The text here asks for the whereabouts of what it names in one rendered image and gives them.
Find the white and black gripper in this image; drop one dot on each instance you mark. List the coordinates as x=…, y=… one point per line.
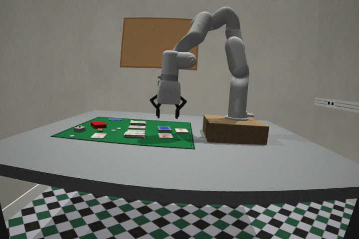
x=168, y=93

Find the red rectangular block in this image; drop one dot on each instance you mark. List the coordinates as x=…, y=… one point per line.
x=98, y=124

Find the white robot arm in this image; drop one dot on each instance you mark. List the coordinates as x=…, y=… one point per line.
x=235, y=53

